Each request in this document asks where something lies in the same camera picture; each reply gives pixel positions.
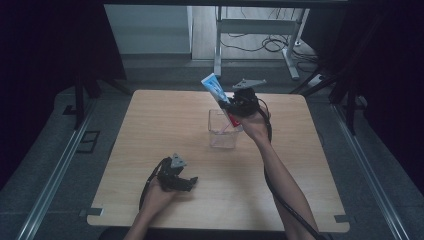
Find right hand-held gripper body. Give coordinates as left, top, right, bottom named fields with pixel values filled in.
left=231, top=78, right=268, bottom=118

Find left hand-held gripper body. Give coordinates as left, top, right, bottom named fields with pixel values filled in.
left=155, top=152, right=193, bottom=193

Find blue and white toothpaste tube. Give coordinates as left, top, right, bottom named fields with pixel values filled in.
left=200, top=72, right=243, bottom=129

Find clear plastic container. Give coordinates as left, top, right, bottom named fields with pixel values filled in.
left=207, top=108, right=244, bottom=150

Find person's left hand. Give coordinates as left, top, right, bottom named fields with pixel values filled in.
left=141, top=178, right=183, bottom=215

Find person's right hand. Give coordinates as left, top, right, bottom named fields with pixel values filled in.
left=240, top=107, right=273, bottom=145

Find white power strip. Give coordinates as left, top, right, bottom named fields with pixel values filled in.
left=307, top=74, right=326, bottom=88

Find black metal stand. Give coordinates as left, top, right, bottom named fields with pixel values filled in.
left=289, top=13, right=369, bottom=136
left=62, top=63, right=133, bottom=132

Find dark curtain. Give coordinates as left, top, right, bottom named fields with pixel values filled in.
left=0, top=0, right=127, bottom=192
left=343, top=0, right=424, bottom=196

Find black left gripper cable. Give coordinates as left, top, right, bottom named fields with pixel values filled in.
left=138, top=157, right=169, bottom=212

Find black floor cables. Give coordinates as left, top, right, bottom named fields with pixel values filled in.
left=220, top=7, right=319, bottom=74

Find white metal desk frame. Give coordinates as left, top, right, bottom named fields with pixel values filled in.
left=213, top=5, right=311, bottom=82

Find metal floor rail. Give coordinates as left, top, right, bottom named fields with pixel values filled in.
left=330, top=102, right=410, bottom=240
left=15, top=99, right=98, bottom=240

